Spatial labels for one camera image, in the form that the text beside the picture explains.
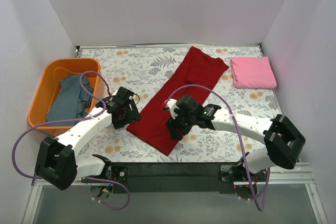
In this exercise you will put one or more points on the orange plastic tub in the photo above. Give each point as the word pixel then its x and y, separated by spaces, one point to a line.
pixel 49 88

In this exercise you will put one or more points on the grey blue t shirt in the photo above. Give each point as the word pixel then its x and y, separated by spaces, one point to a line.
pixel 72 101

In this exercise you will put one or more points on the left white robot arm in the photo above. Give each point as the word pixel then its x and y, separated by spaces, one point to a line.
pixel 57 161

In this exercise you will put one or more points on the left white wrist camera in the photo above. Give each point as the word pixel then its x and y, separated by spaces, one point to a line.
pixel 113 94

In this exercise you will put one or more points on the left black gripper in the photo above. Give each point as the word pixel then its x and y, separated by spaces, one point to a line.
pixel 130 114

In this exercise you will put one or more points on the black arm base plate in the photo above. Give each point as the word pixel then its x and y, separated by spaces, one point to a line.
pixel 170 176

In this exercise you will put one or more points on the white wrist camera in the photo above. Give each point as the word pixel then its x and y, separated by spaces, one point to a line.
pixel 170 105
pixel 113 94

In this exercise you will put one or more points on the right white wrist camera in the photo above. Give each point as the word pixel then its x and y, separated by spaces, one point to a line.
pixel 170 105

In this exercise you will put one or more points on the folded pink t shirt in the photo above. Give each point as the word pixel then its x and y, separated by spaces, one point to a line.
pixel 252 73

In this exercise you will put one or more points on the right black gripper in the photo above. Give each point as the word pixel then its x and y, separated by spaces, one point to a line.
pixel 175 127

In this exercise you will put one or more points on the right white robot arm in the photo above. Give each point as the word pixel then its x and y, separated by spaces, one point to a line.
pixel 282 141

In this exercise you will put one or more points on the floral table cloth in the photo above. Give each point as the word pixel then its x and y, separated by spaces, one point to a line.
pixel 145 71

